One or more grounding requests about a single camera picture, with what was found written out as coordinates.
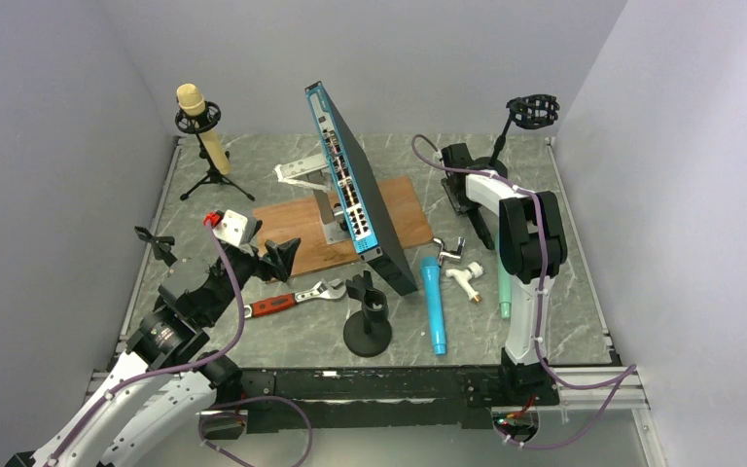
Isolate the black microphone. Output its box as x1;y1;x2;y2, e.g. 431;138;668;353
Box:
467;207;495;251

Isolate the black round-base mic stand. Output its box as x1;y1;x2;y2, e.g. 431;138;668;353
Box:
134;226;177;268

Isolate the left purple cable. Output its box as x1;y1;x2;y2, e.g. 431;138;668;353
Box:
41;222;249;467

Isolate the mint green microphone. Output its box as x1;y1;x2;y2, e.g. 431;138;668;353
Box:
497;254;512;320

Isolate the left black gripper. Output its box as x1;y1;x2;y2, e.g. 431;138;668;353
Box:
202;220;301;324

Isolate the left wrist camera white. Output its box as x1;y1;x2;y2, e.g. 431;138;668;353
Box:
203;210;261;247

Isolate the metal bracket holder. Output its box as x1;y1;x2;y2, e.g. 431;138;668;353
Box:
274;155;350;245

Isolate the black stand of green microphone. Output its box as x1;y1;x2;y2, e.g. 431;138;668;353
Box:
342;270;392;358

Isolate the black tripod mic stand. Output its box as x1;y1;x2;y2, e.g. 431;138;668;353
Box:
174;99;256;201

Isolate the blue microphone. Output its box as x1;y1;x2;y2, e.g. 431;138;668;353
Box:
420;257;447;355

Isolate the black stand with shock mount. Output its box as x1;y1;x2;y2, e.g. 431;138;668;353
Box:
472;93;560;177

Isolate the aluminium frame rail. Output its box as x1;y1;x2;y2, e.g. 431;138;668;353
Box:
63;367;668;467

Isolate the adjustable wrench red handle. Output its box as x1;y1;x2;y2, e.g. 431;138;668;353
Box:
244;279;346;319

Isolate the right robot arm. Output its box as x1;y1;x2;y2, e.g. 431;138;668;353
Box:
439;143;567;404

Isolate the white plastic faucet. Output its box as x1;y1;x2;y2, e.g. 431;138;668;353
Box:
445;262;484;303

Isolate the chrome faucet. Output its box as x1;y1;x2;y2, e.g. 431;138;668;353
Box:
432;236;466;268

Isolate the blue black network switch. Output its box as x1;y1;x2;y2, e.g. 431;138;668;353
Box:
304;82;417;296

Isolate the beige microphone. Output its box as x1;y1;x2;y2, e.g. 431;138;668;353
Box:
174;83;231;175

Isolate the wooden board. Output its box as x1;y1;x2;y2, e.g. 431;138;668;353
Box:
254;176;432;276

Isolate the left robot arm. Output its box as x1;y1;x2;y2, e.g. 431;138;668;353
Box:
7;237;301;466

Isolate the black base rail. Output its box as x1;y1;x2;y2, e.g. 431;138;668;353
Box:
180;364;561;434

